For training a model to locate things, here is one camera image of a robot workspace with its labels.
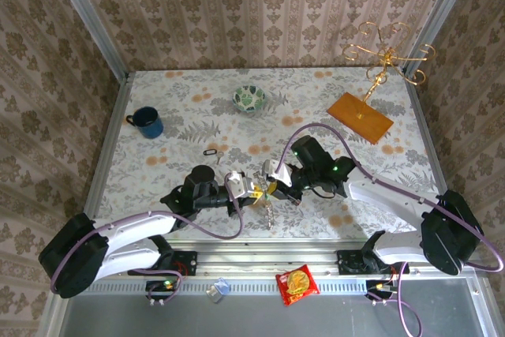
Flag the perforated metal cable tray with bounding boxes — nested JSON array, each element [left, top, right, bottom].
[[84, 277, 395, 294]]

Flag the aluminium frame post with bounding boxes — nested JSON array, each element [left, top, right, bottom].
[[45, 0, 131, 81], [406, 0, 481, 73]]

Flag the aluminium table edge rail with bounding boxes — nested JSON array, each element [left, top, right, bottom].
[[74, 72, 133, 247], [406, 76, 465, 243]]

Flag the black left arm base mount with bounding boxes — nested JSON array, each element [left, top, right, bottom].
[[155, 234, 198, 277]]

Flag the grey metal sheet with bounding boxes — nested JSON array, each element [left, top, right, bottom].
[[37, 293, 505, 337]]

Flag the green leaf print bowl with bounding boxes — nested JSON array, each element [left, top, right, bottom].
[[231, 84, 267, 114]]

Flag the red snack packet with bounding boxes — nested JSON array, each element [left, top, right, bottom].
[[275, 264, 320, 307]]

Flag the dark blue enamel mug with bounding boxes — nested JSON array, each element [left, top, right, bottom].
[[125, 106, 165, 140]]

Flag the gold wire stand, orange base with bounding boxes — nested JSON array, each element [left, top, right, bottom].
[[326, 21, 437, 145]]

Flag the key with black tag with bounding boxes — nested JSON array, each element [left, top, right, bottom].
[[202, 148, 226, 165]]

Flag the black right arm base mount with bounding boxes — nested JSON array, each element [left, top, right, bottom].
[[337, 249, 411, 275]]

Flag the left small circuit board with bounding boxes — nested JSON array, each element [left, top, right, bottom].
[[145, 279, 185, 302]]

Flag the small blue silver packet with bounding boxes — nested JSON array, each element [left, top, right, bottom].
[[204, 276, 230, 305]]

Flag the yellow-brown object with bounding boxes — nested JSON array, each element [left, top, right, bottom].
[[252, 170, 277, 230]]

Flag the small circuit board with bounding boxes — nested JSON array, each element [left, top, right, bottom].
[[365, 278, 399, 302], [145, 279, 185, 302]]

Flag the right small circuit board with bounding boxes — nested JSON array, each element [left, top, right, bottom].
[[365, 278, 399, 302]]

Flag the long aluminium base rail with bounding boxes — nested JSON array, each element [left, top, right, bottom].
[[61, 240, 481, 279]]

